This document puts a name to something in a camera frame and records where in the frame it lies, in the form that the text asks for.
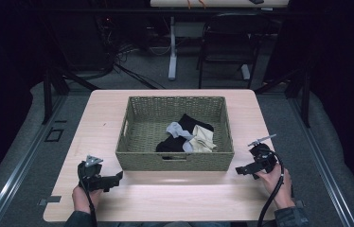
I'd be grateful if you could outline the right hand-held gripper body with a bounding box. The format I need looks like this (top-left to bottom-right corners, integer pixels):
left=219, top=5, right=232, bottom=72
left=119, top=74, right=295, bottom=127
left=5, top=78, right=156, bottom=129
left=247, top=133, right=278, bottom=174

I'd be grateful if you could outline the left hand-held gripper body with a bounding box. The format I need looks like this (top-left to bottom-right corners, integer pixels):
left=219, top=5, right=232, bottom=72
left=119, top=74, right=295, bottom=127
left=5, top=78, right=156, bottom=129
left=77, top=154, right=108, bottom=192

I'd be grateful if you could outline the person's right hand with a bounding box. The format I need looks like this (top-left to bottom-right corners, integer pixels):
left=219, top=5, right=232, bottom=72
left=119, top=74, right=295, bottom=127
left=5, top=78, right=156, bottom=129
left=255, top=167, right=296, bottom=210

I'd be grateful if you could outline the person's left hand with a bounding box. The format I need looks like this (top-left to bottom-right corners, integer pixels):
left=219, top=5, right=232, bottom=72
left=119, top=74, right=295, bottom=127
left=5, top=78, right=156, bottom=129
left=71, top=184, right=104, bottom=215

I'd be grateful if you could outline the green woven basket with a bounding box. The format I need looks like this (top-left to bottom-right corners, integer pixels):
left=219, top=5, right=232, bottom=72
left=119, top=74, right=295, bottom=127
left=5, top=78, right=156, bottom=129
left=115, top=96, right=236, bottom=172

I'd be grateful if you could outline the grey tape strip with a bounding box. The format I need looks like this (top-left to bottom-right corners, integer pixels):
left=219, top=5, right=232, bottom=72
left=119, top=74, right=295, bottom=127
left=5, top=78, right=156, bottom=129
left=37, top=195, right=62, bottom=207

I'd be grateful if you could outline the beige sock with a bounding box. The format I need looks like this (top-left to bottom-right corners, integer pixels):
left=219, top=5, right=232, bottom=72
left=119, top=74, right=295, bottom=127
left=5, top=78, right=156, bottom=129
left=189, top=124, right=219, bottom=154

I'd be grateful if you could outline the black tape square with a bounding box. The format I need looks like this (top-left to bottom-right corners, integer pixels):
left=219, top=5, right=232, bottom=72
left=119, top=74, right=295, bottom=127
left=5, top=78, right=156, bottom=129
left=44, top=127, right=65, bottom=143

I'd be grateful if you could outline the pile of socks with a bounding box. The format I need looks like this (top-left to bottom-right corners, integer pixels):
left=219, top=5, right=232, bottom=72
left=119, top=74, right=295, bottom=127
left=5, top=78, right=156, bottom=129
left=155, top=113, right=215, bottom=153

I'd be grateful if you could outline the black metal stand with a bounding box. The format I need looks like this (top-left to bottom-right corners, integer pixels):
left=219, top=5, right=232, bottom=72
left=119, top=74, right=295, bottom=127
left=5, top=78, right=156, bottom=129
left=254, top=64, right=312, bottom=129
left=41, top=64, right=101, bottom=126

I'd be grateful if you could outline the grey sock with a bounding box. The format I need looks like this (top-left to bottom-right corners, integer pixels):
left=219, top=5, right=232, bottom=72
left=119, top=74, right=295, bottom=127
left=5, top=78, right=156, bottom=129
left=165, top=121, right=196, bottom=153

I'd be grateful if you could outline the black chair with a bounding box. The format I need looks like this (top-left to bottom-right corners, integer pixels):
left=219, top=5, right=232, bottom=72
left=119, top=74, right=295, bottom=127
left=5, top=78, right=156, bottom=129
left=196, top=11, right=273, bottom=90

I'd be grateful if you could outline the white desk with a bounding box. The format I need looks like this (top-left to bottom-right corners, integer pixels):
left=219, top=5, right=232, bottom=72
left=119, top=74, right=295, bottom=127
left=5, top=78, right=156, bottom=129
left=149, top=0, right=291, bottom=81

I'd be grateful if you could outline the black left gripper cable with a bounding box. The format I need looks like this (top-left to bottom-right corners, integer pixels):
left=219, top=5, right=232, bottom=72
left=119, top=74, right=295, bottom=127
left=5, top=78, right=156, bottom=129
left=78, top=164, right=98, bottom=227

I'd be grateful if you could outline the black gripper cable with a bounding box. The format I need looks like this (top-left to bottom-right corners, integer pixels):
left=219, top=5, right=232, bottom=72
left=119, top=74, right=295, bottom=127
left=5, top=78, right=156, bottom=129
left=257, top=150, right=286, bottom=227
left=78, top=164, right=98, bottom=227

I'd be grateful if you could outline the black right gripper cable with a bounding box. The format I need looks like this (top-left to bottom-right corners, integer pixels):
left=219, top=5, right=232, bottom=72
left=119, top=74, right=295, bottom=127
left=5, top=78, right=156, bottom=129
left=257, top=150, right=286, bottom=227

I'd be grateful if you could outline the metal floor rail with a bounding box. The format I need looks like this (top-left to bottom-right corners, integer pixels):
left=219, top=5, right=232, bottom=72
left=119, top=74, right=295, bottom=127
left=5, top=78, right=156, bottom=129
left=287, top=97, right=354, bottom=227
left=0, top=94, right=69, bottom=227

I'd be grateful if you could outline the bundle of black floor cables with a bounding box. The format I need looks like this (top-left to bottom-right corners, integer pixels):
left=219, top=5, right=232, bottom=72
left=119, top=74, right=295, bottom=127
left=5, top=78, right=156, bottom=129
left=94, top=17, right=167, bottom=90

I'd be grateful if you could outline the orange cable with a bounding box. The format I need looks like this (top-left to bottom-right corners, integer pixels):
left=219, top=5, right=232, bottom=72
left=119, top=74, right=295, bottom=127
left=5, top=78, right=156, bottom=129
left=186, top=0, right=207, bottom=9

